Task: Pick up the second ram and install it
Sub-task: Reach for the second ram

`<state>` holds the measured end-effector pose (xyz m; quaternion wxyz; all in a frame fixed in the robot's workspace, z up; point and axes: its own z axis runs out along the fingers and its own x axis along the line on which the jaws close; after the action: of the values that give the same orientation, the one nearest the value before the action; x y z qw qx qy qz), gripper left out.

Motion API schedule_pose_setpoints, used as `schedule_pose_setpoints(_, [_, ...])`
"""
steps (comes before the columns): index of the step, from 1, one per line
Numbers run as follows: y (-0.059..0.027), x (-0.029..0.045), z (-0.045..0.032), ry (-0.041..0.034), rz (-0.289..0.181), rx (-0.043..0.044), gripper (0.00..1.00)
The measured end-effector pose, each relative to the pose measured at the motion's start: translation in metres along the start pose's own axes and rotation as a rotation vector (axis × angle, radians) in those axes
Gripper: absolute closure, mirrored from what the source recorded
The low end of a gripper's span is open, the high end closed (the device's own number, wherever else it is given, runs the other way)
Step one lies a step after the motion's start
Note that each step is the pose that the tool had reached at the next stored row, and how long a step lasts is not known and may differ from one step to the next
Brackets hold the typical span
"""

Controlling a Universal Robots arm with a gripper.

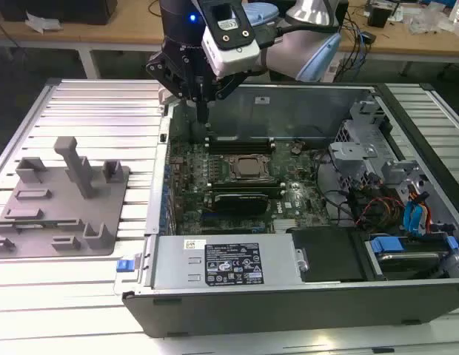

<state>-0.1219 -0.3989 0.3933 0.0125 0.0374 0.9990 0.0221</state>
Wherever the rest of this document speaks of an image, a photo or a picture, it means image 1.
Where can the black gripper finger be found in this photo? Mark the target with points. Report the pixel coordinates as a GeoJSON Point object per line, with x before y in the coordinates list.
{"type": "Point", "coordinates": [229, 87]}
{"type": "Point", "coordinates": [159, 72]}

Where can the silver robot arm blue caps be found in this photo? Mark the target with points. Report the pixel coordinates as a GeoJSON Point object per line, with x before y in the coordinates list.
{"type": "Point", "coordinates": [292, 55]}

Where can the black RAM slot bank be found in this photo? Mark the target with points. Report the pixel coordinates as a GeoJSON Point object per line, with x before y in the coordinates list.
{"type": "Point", "coordinates": [248, 186]}
{"type": "Point", "coordinates": [238, 145]}

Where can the grey case hinge block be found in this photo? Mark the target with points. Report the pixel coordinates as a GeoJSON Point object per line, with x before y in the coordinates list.
{"type": "Point", "coordinates": [166, 97]}

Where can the black computer tower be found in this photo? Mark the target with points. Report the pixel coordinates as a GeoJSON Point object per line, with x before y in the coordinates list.
{"type": "Point", "coordinates": [66, 9]}

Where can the green motherboard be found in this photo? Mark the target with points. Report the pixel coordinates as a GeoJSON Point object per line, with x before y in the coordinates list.
{"type": "Point", "coordinates": [300, 177]}

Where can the black graphics card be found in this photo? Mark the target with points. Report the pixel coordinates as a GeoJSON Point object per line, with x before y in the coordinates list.
{"type": "Point", "coordinates": [240, 202]}

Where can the white crumpled paper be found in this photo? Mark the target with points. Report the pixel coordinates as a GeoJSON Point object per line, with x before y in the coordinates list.
{"type": "Point", "coordinates": [42, 23]}

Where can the silver metal drive cage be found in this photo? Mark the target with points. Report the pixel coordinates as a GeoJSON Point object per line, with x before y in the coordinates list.
{"type": "Point", "coordinates": [357, 151]}

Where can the small black power adapter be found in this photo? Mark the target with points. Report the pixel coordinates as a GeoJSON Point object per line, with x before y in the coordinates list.
{"type": "Point", "coordinates": [369, 37]}

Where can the silver heatsink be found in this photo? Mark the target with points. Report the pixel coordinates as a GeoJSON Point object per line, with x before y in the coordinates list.
{"type": "Point", "coordinates": [287, 224]}

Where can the grey parts rack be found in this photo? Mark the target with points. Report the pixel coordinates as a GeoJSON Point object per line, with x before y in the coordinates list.
{"type": "Point", "coordinates": [66, 207]}

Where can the small black box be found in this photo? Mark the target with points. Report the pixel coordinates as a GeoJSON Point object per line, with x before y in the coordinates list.
{"type": "Point", "coordinates": [379, 15]}

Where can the silver power supply with label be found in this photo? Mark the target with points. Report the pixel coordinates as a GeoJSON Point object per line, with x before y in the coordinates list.
{"type": "Point", "coordinates": [177, 264]}

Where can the black plastic shroud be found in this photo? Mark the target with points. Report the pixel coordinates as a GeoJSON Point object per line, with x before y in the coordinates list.
{"type": "Point", "coordinates": [325, 255]}

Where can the blue case latch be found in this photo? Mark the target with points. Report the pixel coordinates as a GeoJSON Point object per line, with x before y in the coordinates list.
{"type": "Point", "coordinates": [125, 266]}

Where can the clear plastic bags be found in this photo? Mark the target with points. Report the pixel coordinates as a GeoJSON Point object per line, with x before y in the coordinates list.
{"type": "Point", "coordinates": [427, 20]}

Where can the black open PC case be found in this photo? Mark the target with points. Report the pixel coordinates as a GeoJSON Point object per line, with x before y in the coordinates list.
{"type": "Point", "coordinates": [288, 310]}

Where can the hard disk in blue carrier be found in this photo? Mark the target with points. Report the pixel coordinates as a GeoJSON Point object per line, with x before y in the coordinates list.
{"type": "Point", "coordinates": [407, 255]}

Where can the wooden desk white frame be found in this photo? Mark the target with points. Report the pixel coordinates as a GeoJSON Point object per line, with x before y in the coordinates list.
{"type": "Point", "coordinates": [103, 35]}
{"type": "Point", "coordinates": [418, 46]}

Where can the CPU socket with metal frame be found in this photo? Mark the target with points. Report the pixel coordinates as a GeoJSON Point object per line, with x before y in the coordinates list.
{"type": "Point", "coordinates": [247, 167]}

